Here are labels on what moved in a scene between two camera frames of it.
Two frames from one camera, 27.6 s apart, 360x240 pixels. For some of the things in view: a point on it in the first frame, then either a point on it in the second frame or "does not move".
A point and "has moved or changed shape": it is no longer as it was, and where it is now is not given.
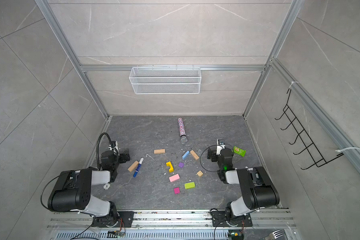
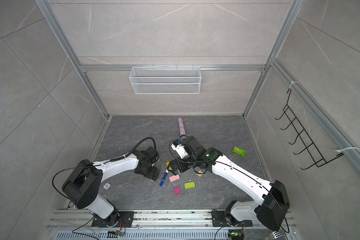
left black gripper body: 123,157 -> 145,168
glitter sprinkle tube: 183,138 does not move
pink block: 174,178 does not move
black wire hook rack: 310,146 does not move
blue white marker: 138,166 has moved or changed shape
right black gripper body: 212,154 -> 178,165
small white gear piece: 106,186 does not move
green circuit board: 236,234 does not move
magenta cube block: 176,190 does not move
